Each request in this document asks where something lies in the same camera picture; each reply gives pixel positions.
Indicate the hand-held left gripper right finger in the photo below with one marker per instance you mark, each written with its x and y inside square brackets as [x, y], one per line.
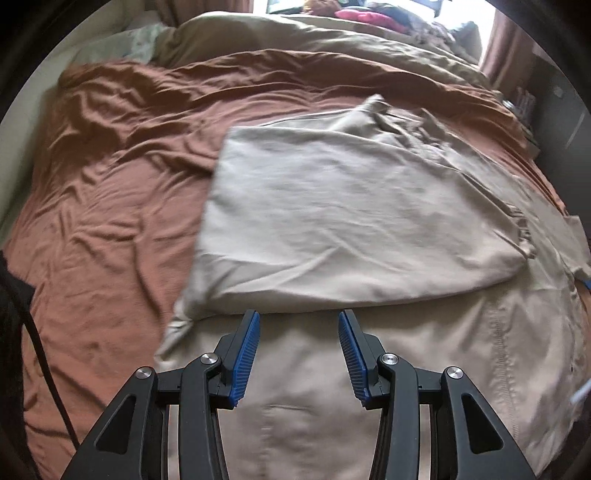
[352, 355]

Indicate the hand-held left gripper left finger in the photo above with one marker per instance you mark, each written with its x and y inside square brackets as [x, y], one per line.
[244, 355]

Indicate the brown curtain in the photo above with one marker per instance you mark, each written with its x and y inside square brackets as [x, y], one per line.
[501, 41]

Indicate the beige pants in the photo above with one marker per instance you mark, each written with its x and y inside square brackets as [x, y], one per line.
[346, 221]

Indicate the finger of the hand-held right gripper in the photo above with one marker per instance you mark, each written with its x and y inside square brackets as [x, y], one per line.
[588, 282]

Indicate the pale green pillow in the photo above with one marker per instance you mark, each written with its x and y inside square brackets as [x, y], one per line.
[124, 44]

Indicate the rust brown bed sheet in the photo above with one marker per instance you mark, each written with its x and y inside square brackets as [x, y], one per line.
[115, 207]

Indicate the pile of clothes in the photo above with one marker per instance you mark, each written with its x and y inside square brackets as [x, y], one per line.
[369, 18]

